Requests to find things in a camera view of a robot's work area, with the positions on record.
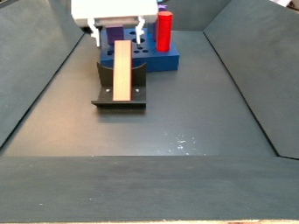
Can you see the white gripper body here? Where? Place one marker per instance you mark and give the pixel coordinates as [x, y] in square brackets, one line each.
[112, 12]

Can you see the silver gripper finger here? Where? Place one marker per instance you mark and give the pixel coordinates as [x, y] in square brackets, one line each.
[138, 30]
[93, 31]

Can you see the red rectangular block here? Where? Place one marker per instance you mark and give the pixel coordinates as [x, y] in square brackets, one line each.
[122, 70]

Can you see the blue shape board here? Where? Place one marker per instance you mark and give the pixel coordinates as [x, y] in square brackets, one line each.
[144, 53]

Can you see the black curved fixture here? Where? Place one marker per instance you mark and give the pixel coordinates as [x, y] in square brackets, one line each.
[105, 101]

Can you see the purple rectangular block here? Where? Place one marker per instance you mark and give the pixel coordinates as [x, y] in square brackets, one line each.
[114, 33]

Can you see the red hexagonal peg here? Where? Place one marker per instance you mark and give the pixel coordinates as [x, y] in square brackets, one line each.
[163, 31]

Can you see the purple star peg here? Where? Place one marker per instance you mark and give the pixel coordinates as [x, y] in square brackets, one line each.
[161, 7]

